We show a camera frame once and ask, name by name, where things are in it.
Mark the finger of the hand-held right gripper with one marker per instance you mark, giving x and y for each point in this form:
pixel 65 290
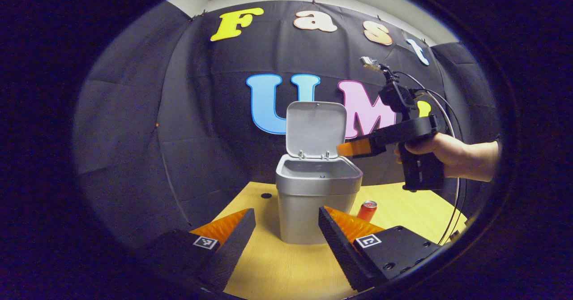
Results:
pixel 356 147

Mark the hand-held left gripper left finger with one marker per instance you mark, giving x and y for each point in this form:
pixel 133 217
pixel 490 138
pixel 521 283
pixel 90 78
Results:
pixel 228 250

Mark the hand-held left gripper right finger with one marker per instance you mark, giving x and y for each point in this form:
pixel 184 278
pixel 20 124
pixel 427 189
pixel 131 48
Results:
pixel 340 250

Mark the red pop can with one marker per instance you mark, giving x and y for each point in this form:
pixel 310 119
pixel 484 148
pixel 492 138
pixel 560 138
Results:
pixel 368 210

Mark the white desktop garbage bin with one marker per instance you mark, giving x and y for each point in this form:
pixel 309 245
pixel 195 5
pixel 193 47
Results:
pixel 300 210

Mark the wooden desktop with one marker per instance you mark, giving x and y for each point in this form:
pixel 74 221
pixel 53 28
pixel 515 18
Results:
pixel 403 206

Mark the black backdrop cloth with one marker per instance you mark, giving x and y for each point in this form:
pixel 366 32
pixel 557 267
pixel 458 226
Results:
pixel 201 112

